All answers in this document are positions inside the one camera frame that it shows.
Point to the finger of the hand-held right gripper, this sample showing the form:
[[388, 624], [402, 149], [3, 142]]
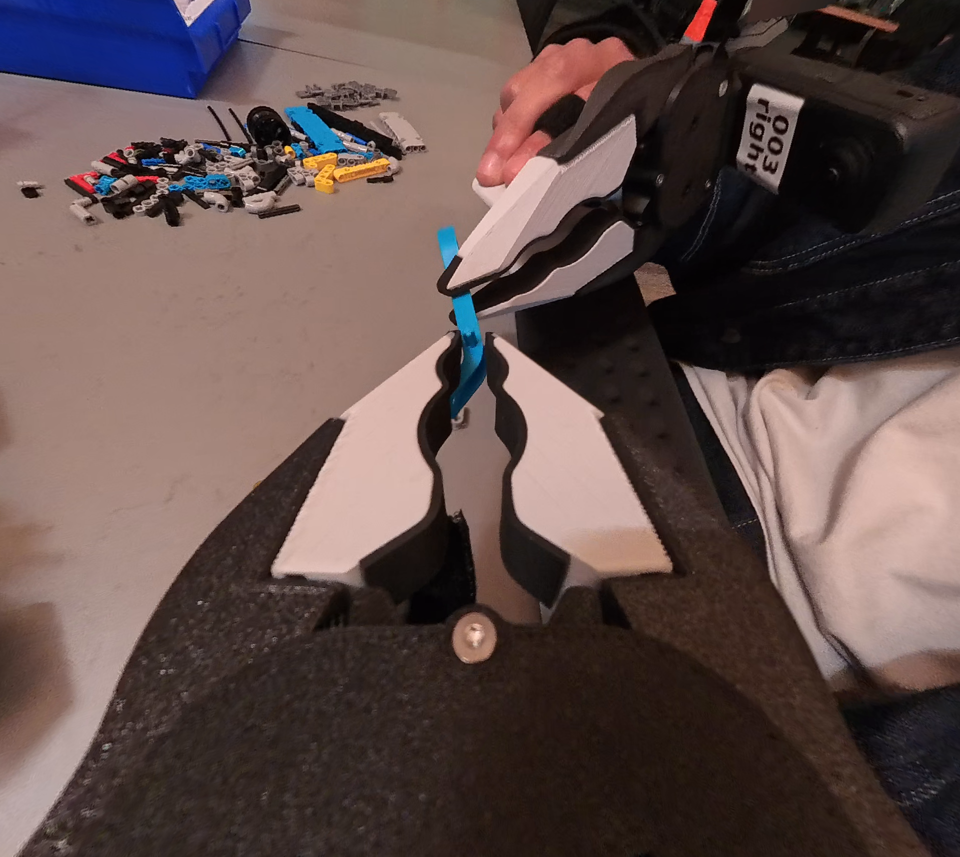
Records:
[[578, 257], [563, 182]]

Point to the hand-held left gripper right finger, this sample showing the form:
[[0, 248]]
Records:
[[593, 497]]

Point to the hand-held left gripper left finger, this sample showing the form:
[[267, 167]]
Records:
[[353, 497]]

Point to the light blue brick separator tool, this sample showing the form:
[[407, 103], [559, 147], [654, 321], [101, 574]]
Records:
[[467, 347]]

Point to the person's right forearm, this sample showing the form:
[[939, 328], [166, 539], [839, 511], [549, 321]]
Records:
[[825, 302]]

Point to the person's right hand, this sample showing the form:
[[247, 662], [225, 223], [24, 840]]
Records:
[[548, 85]]

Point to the black dimpled mat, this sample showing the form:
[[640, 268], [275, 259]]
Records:
[[615, 377]]

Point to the orange cone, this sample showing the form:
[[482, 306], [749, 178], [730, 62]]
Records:
[[699, 17]]

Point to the person's white shirt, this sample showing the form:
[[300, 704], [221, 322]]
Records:
[[855, 497]]

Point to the pile of small brick pieces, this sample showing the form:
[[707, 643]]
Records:
[[240, 175]]

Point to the person's blue jeans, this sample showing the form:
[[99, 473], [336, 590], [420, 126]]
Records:
[[915, 782]]

